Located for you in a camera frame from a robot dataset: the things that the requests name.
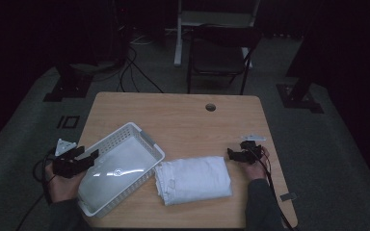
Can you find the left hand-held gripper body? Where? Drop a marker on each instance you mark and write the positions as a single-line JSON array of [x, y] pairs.
[[65, 165]]

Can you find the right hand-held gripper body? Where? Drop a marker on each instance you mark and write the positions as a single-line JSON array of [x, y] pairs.
[[253, 150]]

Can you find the white plastic basket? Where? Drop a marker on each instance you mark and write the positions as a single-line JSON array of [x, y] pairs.
[[120, 170]]

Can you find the white cloth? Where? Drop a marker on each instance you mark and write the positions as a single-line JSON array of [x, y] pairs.
[[192, 180]]

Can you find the person's right hand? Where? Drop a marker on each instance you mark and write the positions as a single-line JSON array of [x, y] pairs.
[[256, 170]]

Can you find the person's left hand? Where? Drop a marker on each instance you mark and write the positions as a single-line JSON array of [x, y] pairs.
[[61, 187]]

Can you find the black stand base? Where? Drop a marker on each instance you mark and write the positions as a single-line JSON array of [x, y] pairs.
[[299, 98], [68, 87]]

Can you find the black folding chair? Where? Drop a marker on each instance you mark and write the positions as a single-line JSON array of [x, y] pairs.
[[220, 56]]

